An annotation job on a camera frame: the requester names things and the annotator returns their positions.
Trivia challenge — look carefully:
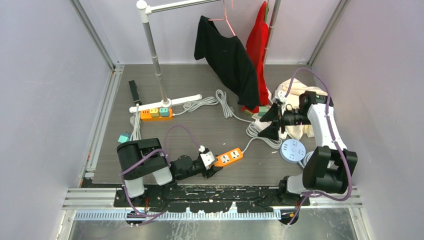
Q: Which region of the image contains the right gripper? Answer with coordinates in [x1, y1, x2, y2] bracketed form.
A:
[257, 101, 311, 141]

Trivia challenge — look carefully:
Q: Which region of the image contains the green charger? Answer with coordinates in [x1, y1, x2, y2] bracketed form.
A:
[257, 106, 270, 117]

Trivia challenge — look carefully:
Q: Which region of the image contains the yellow charger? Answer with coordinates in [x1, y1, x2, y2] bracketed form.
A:
[244, 109, 254, 116]

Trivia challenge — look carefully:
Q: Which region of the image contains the orange power strip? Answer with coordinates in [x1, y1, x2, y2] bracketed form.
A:
[213, 148, 244, 167]
[140, 108, 174, 122]

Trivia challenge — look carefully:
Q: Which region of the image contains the round blue socket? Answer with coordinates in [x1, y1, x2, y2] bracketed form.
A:
[279, 139, 307, 164]

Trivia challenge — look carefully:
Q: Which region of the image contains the teal USB charger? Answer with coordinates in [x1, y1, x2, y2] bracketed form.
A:
[117, 133, 131, 144]

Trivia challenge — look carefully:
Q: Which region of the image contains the black power strip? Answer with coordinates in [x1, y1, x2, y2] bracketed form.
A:
[128, 80, 142, 105]

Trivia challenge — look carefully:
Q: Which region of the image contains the white power strip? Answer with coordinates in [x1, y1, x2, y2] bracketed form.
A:
[254, 121, 271, 131]

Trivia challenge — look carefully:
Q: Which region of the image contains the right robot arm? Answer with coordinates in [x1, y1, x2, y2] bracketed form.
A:
[258, 90, 358, 206]

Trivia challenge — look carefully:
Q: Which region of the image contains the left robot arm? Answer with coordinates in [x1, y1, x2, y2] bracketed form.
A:
[116, 138, 223, 207]

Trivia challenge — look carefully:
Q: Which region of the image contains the cream cloth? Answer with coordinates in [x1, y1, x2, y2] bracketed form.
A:
[251, 77, 329, 142]

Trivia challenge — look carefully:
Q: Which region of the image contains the teal charger left strip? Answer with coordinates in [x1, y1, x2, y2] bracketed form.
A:
[159, 107, 171, 118]

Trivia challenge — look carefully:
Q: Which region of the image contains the black shirt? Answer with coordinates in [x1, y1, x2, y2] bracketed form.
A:
[193, 15, 261, 110]

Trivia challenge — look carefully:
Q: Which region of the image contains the yellow charger left strip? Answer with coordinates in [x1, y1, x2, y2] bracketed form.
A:
[149, 108, 160, 118]

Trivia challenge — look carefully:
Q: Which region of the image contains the red garment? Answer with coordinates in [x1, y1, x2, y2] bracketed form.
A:
[242, 1, 269, 114]

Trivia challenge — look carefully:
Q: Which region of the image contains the pink hanger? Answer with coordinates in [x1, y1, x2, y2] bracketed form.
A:
[209, 0, 236, 36]

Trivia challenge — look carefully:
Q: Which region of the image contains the silver clothes rack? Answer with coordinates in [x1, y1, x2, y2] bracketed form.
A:
[136, 0, 281, 110]

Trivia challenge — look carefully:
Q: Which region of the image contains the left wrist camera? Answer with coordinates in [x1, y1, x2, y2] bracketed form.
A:
[198, 145, 217, 170]

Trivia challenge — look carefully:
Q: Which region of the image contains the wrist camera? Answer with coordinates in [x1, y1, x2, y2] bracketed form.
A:
[198, 145, 217, 170]
[272, 90, 288, 105]

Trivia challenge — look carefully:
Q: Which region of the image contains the grey coiled cable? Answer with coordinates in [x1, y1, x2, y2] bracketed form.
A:
[241, 123, 283, 155]

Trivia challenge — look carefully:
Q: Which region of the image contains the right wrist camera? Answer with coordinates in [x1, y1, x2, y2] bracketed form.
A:
[272, 90, 288, 105]

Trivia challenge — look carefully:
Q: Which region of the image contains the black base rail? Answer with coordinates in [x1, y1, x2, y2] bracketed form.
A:
[113, 183, 302, 214]

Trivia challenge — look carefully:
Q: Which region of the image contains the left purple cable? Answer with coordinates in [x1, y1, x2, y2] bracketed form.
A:
[119, 124, 203, 227]

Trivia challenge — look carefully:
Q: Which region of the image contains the orange strip grey cable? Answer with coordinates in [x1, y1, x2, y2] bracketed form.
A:
[172, 89, 254, 125]

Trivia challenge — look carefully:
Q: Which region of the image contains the black strip grey cable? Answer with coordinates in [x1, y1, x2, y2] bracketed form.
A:
[129, 103, 143, 142]

